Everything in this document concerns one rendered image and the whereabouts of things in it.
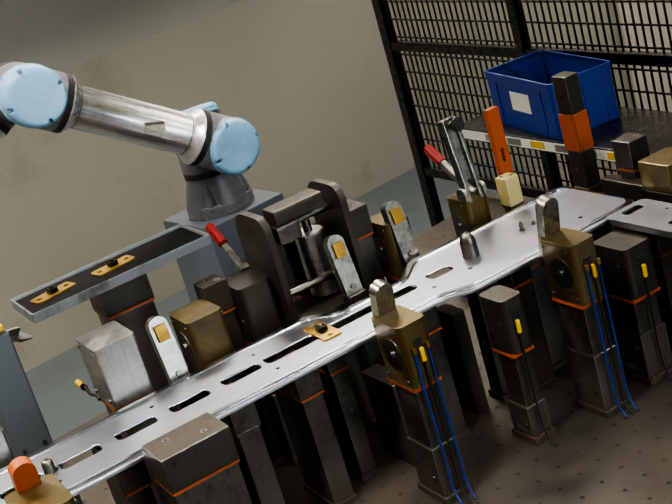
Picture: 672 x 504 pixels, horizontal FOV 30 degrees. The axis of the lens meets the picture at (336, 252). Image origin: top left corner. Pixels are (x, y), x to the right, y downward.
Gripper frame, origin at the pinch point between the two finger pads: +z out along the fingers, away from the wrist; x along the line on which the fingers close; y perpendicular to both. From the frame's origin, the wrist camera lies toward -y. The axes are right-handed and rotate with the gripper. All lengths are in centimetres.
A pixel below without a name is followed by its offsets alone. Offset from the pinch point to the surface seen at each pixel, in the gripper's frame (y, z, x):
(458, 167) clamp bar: 63, 55, 45
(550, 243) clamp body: 86, 59, 19
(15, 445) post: 9.7, -0.7, -18.5
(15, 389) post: 15.2, -5.2, -10.6
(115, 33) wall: -180, 57, 244
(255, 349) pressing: 46, 26, -1
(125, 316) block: 24.8, 8.6, 6.7
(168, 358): 37.8, 13.1, -5.1
